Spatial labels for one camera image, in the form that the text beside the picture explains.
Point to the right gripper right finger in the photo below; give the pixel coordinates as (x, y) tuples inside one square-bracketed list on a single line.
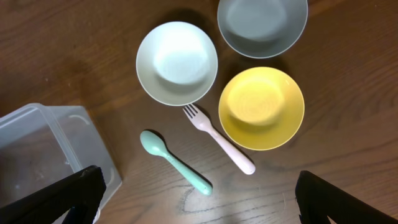
[(320, 202)]

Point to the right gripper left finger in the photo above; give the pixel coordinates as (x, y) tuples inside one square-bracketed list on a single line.
[(77, 196)]

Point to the clear plastic container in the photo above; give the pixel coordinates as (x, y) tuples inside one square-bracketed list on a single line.
[(41, 145)]

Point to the mint green spoon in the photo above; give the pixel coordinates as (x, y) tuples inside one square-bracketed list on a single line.
[(155, 145)]

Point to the yellow bowl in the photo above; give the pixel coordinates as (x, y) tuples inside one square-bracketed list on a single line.
[(261, 108)]

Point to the white bowl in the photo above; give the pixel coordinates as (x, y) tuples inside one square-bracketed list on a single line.
[(176, 63)]

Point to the grey bowl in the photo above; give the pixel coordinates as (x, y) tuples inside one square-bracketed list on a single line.
[(262, 28)]

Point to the pink fork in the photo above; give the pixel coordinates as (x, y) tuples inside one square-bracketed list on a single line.
[(203, 123)]

